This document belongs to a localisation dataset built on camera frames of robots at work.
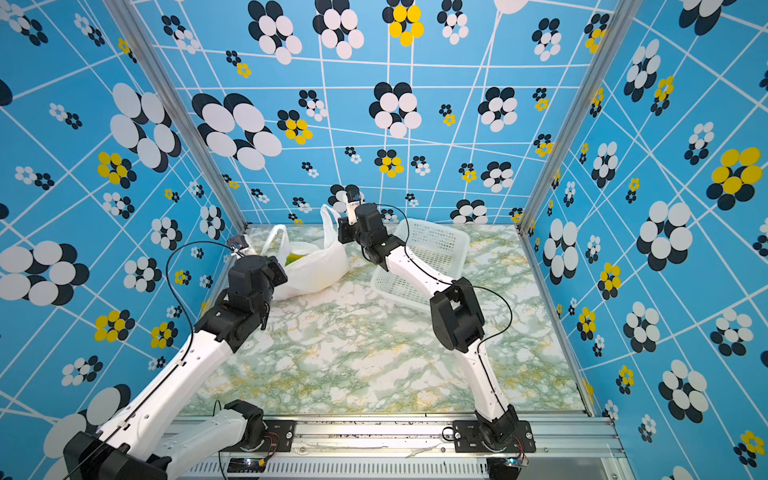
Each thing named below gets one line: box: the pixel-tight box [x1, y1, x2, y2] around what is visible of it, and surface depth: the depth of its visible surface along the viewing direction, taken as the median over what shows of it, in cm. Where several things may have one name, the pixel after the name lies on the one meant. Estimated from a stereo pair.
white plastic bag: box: [261, 204, 350, 302], surface depth 88 cm
